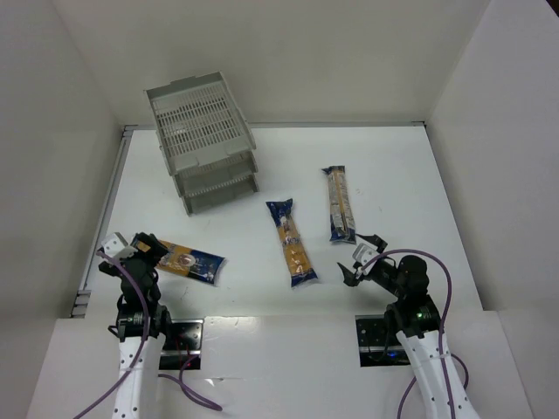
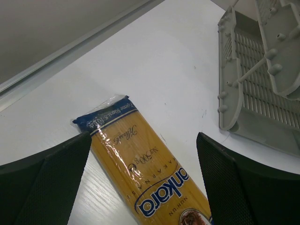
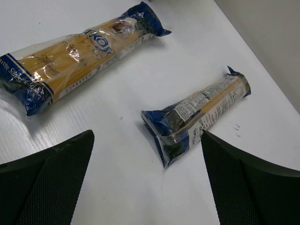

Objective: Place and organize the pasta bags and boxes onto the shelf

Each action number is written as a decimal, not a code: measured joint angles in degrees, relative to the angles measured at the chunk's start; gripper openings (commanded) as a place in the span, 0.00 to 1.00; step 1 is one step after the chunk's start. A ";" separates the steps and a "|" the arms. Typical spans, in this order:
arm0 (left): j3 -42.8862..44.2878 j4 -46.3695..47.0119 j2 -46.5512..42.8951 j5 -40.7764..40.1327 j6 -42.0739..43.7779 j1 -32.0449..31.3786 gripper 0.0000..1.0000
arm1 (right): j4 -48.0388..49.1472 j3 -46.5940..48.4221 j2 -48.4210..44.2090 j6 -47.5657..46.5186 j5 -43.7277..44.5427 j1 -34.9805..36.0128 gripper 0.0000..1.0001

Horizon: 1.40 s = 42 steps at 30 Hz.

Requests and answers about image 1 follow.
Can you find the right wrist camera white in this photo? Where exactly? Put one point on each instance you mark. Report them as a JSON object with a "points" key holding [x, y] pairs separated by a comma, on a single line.
{"points": [[362, 255]]}

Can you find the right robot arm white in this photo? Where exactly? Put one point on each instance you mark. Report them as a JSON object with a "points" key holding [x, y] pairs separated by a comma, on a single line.
{"points": [[416, 323]]}

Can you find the grey three-tier tray shelf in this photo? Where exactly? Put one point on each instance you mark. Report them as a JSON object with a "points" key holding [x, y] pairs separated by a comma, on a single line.
{"points": [[205, 141]]}

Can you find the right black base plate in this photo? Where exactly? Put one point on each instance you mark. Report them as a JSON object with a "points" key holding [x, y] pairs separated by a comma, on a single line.
{"points": [[378, 346]]}

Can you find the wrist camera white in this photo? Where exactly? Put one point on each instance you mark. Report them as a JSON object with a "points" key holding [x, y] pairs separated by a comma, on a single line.
{"points": [[115, 246], [362, 255]]}

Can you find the pasta bag blue-yellow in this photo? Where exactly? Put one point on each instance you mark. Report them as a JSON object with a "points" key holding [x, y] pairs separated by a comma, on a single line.
{"points": [[297, 260], [342, 222], [191, 263]]}

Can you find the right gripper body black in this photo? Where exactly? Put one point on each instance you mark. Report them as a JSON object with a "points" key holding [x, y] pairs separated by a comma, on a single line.
{"points": [[369, 274]]}

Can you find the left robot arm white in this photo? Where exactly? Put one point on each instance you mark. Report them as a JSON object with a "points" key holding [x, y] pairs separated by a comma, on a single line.
{"points": [[142, 323]]}

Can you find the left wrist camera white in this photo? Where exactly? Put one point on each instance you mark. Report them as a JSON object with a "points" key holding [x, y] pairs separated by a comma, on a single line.
{"points": [[115, 246]]}

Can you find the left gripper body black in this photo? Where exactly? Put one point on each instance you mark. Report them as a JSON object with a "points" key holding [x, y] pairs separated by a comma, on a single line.
{"points": [[146, 249]]}

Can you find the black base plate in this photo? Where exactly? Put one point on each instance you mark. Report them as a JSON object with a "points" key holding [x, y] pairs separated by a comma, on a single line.
{"points": [[378, 346], [183, 346]]}

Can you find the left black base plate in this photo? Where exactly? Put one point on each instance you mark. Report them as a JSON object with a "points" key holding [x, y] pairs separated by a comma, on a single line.
{"points": [[183, 346]]}

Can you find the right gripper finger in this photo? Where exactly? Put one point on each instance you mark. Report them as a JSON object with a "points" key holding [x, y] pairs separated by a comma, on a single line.
{"points": [[370, 244], [351, 277]]}

